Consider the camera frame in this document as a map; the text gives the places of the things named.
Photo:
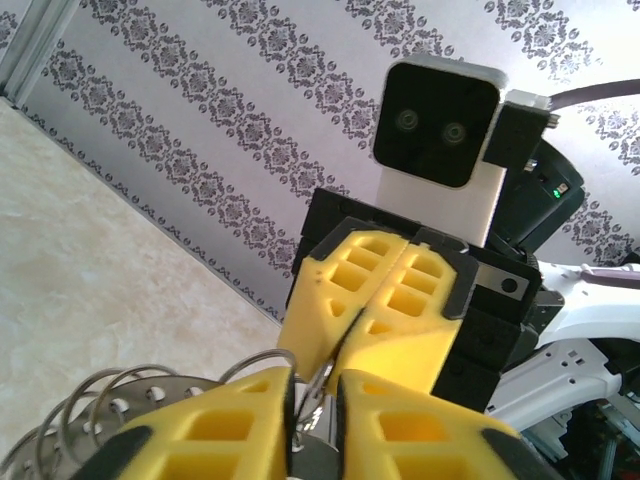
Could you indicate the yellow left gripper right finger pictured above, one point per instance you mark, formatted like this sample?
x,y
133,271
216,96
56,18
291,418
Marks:
x,y
415,440

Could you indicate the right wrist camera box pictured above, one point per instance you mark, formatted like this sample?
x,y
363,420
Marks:
x,y
435,125

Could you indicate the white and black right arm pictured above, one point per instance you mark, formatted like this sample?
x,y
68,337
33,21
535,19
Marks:
x,y
575,310

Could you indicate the large metal keyring with rings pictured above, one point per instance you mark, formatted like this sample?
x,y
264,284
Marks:
x,y
175,385

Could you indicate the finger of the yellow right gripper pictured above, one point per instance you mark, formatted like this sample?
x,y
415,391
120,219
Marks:
x,y
405,350
310,320

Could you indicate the aluminium frame post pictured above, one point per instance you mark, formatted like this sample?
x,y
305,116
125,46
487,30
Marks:
x,y
30,45

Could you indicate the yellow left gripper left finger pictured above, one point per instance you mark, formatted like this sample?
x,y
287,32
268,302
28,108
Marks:
x,y
210,430

